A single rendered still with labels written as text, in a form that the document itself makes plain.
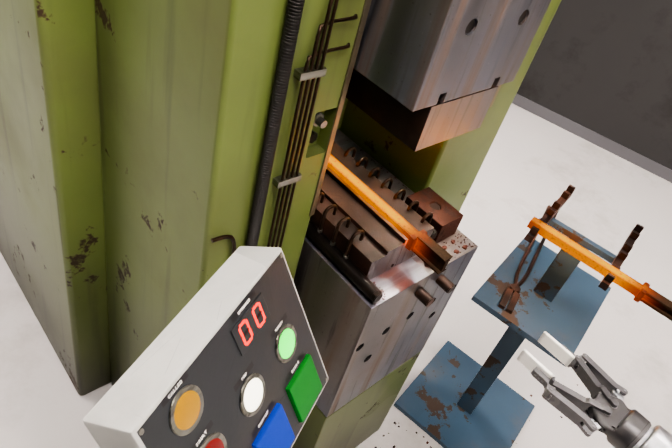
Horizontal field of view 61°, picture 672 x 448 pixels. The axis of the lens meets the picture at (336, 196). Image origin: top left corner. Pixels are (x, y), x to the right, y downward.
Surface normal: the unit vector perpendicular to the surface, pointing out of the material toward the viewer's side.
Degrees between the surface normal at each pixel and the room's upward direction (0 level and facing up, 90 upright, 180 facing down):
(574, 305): 0
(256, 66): 90
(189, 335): 30
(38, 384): 0
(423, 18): 90
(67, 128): 90
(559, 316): 0
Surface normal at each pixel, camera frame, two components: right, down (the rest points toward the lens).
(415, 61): -0.74, 0.29
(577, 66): -0.56, 0.43
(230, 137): 0.64, 0.59
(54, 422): 0.22, -0.75
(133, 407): -0.25, -0.86
